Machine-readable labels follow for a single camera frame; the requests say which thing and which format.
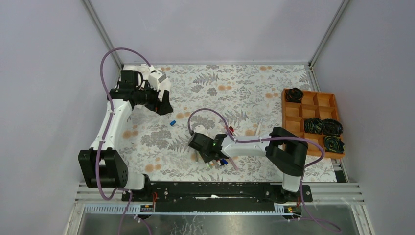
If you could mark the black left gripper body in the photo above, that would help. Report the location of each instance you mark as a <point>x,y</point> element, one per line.
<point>148,97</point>

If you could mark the blue capped marker lower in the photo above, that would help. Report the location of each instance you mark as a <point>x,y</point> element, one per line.
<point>223,162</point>

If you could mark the floral table mat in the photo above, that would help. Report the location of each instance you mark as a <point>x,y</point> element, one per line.
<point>208,95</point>

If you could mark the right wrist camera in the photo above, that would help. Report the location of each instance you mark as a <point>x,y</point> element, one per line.
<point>201,130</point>

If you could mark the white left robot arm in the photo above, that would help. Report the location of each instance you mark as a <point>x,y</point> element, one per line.
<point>102,164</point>

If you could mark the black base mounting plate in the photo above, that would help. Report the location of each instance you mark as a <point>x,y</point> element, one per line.
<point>217,196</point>

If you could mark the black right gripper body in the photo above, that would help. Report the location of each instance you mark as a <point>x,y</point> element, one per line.
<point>204,155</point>

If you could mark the pink thin pen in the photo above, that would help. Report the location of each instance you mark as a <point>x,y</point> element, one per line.
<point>233,164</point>

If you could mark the white crumpled cloth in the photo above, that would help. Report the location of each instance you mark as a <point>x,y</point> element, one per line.
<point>140,73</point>

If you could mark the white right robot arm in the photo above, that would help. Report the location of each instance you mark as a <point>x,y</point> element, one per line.
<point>286,151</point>

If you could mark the wooden compartment tray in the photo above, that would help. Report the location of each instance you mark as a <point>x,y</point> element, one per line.
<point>314,116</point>

